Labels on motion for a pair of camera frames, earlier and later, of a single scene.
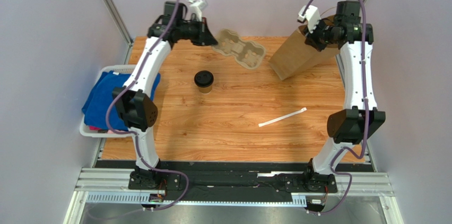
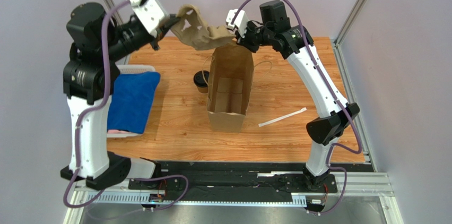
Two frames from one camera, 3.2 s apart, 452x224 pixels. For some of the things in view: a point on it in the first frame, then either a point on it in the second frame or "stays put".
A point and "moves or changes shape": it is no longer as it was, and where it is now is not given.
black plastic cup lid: (203, 78) stays put
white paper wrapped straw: (302, 110) stays put
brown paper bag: (295, 56) → (229, 84)
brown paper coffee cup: (205, 89) stays put
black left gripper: (205, 36) → (163, 29)
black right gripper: (316, 39) → (244, 39)
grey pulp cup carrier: (248, 53) moves or changes shape
